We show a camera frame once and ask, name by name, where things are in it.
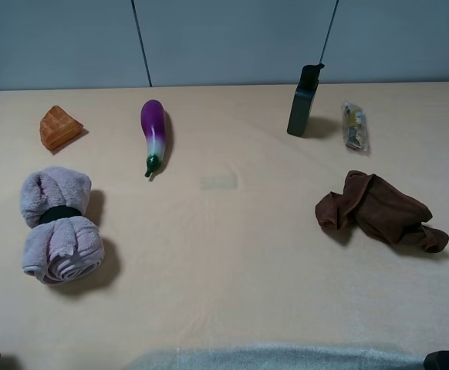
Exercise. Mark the gold chocolate snack packet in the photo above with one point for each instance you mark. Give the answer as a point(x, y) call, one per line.
point(355, 132)

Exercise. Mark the purple toy eggplant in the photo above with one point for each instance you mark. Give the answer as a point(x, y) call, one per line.
point(152, 120)

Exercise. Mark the black pump bottle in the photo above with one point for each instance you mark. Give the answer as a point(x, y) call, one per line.
point(303, 99)

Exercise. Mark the crumpled brown cloth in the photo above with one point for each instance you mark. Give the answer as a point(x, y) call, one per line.
point(382, 212)

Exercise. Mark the black band around towel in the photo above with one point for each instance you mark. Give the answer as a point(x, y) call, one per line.
point(57, 213)

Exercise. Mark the rolled lavender towel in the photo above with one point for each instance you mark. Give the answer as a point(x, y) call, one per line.
point(66, 249)

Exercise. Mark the orange waffle piece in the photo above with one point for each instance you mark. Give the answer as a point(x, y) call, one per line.
point(57, 128)

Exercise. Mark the grey foam mat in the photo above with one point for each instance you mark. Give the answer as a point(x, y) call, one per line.
point(276, 357)

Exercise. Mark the black block bottom right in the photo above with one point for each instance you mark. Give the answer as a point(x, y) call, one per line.
point(438, 360)

